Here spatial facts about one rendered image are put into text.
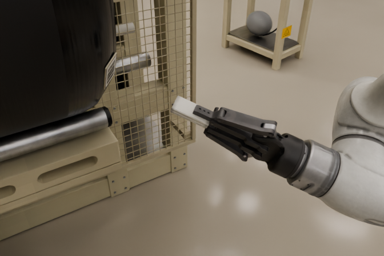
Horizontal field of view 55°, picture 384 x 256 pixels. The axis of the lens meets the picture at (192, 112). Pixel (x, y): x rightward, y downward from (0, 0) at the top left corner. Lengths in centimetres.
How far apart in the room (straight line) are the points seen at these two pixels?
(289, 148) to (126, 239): 117
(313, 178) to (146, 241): 113
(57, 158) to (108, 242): 97
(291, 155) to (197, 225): 113
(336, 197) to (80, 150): 49
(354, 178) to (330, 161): 5
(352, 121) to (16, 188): 64
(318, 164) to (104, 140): 42
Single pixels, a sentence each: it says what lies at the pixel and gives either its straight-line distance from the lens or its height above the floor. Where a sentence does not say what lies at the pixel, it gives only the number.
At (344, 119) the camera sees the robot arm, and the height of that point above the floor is 95.
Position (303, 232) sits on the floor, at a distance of 177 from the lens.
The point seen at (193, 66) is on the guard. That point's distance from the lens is 144.
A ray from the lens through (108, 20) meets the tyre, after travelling 58.
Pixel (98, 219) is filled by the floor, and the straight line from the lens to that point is 180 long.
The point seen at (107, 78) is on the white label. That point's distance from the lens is 64.
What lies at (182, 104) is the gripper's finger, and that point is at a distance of 64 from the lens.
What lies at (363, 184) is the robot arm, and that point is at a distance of 68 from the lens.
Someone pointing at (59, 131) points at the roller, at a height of 91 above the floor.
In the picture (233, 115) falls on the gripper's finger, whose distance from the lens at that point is 62.
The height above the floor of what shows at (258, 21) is 29.
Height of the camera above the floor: 135
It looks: 34 degrees down
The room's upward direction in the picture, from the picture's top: straight up
